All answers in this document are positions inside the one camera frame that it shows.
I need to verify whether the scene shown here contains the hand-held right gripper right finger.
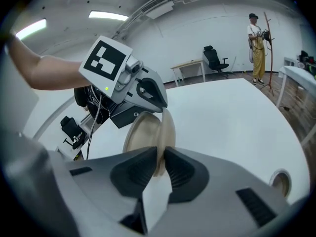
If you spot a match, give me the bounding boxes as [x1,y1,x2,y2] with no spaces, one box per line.
[148,147,291,237]

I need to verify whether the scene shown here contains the black office chair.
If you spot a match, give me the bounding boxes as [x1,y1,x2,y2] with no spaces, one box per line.
[202,45,233,78]
[60,116,86,151]

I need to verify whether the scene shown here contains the reddish wooden coat rack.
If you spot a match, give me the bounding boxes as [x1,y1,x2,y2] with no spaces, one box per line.
[259,11,277,96]

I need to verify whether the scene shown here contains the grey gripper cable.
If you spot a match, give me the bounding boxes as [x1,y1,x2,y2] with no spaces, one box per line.
[86,92,102,159]

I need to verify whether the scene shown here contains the ceiling air conditioner unit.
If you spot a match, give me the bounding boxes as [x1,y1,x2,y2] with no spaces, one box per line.
[140,0,175,20]

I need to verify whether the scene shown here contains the white side table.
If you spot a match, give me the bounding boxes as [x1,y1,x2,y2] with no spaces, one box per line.
[276,65,316,145]

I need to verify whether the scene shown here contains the wooden-top white-legged table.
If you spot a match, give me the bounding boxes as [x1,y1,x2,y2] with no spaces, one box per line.
[170,58,207,87]

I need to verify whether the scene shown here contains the black gear bundle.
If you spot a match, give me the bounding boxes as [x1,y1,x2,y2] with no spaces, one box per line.
[297,50,316,71]

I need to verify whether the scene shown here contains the person's left forearm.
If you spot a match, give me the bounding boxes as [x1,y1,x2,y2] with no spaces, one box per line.
[9,37,90,91]

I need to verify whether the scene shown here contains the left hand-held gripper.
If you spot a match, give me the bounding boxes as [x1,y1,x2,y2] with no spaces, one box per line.
[79,35,168,113]

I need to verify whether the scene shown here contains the ceiling light panel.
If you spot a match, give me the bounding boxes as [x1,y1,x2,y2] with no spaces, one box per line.
[15,18,47,40]
[88,10,129,22]

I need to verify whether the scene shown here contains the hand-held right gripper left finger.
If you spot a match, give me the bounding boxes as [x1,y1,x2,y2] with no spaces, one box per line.
[48,146,159,237]

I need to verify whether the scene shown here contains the round table cable grommet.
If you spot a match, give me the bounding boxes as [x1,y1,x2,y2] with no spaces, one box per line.
[271,168,292,199]

